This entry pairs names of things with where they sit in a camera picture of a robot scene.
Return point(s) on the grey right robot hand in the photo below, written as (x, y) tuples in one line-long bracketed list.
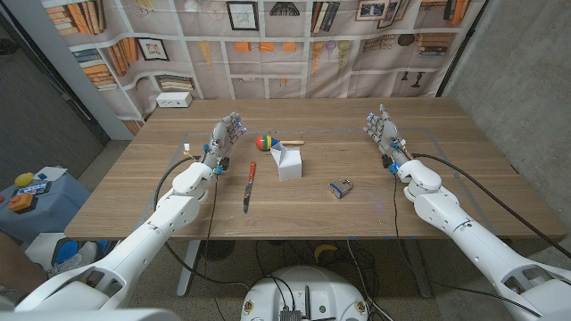
[(387, 134)]

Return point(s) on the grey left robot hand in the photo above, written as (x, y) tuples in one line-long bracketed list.
[(220, 140)]

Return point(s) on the small white box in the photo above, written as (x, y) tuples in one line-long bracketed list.
[(290, 167)]

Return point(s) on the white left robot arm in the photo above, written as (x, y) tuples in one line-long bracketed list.
[(147, 241)]

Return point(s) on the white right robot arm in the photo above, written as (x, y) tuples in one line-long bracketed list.
[(473, 241)]

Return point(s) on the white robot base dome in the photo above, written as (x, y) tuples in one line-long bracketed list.
[(308, 285)]

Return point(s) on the silver padlock with blue band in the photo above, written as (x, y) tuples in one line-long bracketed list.
[(339, 189)]

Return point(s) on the white power strip box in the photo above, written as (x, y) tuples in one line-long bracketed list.
[(174, 100)]

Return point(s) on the printed bookshelf backdrop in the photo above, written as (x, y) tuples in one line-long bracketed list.
[(285, 58)]

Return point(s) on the black floor fan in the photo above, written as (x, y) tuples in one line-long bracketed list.
[(217, 250)]

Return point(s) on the black backdrop stand pole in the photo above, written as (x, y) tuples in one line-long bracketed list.
[(461, 49)]

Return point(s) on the white table leg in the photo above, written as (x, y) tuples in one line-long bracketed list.
[(187, 267)]

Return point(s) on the yellow banana shaped object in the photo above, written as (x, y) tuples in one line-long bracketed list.
[(325, 249)]

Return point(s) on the grey table leg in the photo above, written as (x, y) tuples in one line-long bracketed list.
[(417, 267)]

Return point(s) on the white paper sheet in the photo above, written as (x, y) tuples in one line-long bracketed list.
[(51, 173)]

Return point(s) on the blue grey side cabinet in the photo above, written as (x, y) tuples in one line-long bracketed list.
[(53, 209)]

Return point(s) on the grey white sneaker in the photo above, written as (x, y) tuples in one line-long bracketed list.
[(76, 260)]

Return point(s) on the white case with blue pads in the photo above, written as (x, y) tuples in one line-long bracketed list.
[(64, 252)]

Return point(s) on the dark phone with colourful screen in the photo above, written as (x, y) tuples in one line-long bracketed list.
[(32, 189)]

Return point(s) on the yellow round toy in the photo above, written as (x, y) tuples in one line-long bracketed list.
[(23, 179)]

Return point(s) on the orange block toy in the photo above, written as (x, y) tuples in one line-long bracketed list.
[(20, 202)]

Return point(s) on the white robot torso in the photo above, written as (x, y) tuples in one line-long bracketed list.
[(89, 315)]

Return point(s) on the person's bare leg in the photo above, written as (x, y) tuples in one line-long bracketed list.
[(18, 263)]

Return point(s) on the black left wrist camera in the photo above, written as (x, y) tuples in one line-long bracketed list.
[(225, 164)]

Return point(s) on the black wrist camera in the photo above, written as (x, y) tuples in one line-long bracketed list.
[(225, 164), (386, 161)]

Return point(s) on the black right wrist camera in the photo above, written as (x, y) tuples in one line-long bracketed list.
[(386, 161)]

